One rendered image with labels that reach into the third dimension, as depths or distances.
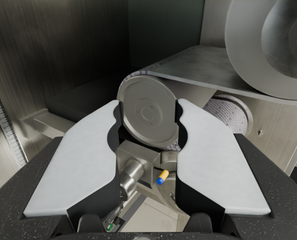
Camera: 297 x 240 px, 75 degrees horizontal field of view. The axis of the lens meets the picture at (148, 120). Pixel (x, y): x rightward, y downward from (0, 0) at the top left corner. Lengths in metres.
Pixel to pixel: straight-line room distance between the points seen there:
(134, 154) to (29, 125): 0.26
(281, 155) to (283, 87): 0.44
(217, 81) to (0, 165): 0.44
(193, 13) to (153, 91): 0.35
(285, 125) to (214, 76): 0.37
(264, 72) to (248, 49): 0.03
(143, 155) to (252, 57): 0.20
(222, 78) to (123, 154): 0.19
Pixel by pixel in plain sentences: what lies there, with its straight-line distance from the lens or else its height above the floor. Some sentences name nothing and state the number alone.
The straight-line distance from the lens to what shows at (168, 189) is 0.33.
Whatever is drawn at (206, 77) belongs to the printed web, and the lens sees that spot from 0.27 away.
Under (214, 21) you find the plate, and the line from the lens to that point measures 0.57.
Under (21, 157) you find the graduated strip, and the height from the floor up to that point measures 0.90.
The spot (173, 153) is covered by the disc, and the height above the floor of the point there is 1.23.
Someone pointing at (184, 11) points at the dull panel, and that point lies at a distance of 0.60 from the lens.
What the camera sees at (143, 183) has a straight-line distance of 0.43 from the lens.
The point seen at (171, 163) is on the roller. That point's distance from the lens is 0.32.
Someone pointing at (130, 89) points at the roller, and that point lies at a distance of 0.30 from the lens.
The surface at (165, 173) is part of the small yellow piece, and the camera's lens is 0.28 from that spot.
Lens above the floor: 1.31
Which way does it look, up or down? 27 degrees down
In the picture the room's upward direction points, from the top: 107 degrees clockwise
